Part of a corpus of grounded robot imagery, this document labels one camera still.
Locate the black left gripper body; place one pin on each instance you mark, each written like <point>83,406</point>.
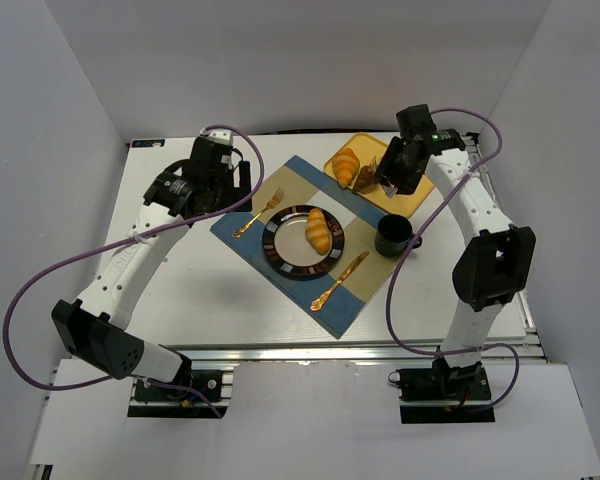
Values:
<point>237,187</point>

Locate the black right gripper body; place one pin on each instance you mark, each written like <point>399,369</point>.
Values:
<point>393,167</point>

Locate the metal bread tongs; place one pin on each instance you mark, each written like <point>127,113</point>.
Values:
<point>388,189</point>

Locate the small striped croissant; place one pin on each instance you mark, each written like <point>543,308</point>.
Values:
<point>317,231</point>

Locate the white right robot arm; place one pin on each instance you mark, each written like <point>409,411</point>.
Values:
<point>495,263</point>

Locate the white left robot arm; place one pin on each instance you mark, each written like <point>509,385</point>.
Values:
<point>93,326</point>

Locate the chocolate croissant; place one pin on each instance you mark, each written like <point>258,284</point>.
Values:
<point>365,179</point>

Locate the yellow tray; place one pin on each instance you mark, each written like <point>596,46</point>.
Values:
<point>369,149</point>

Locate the gold fork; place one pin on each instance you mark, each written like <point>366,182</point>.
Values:
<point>273,202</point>

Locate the large striped croissant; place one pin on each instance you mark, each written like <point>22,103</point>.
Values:
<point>345,166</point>

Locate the dark green mug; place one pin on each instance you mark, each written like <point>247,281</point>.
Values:
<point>393,235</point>

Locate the black rimmed beige plate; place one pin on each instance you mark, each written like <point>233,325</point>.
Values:
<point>288,250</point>

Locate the gold knife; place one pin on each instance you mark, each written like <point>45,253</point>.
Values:
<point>318,303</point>

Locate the blue beige checked placemat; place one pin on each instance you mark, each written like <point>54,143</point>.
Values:
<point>304,184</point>

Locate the aluminium table frame rail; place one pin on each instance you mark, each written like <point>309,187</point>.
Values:
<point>207,298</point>

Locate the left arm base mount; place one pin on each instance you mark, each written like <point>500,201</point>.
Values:
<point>206,397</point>

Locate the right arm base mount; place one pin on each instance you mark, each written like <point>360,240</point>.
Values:
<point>426,398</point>

